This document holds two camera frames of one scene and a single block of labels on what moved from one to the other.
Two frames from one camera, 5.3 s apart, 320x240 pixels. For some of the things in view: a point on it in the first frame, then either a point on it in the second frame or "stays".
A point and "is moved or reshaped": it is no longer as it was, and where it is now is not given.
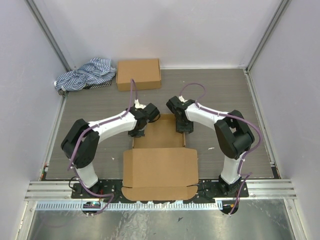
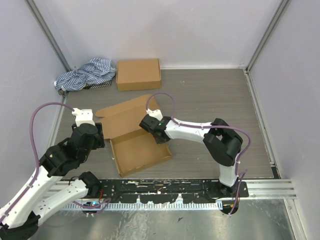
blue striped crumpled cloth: x=99 y=73 stays
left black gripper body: x=137 y=133 to x=100 y=142
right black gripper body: x=184 y=125 to x=163 y=140
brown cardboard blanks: x=159 y=166 is moved or reshaped
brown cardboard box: x=146 y=73 stays
